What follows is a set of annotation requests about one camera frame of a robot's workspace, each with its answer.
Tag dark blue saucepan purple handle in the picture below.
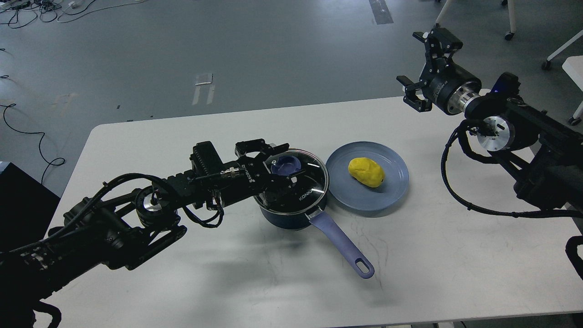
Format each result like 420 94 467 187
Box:
254 194 375 279

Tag white chair legs with casters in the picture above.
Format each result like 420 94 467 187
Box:
432 0 518 41

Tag blue round plate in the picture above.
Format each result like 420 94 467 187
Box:
326 141 409 213

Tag white table leg right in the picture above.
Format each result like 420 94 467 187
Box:
541 30 583 126

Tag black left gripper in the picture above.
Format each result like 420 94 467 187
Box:
216 139 306 207

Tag tangled cables top left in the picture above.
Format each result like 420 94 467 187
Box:
0 0 148 29

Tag black box left edge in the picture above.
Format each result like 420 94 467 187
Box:
0 161 60 252

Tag black floor cable left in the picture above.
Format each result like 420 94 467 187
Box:
0 103 66 185

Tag glass pot lid blue knob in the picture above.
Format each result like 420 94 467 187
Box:
254 148 329 215

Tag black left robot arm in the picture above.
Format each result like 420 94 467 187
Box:
1 139 293 328

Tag yellow toy potato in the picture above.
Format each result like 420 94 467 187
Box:
348 157 385 188

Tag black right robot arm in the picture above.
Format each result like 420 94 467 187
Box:
395 25 582 220

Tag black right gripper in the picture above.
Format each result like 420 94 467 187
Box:
396 25 482 115

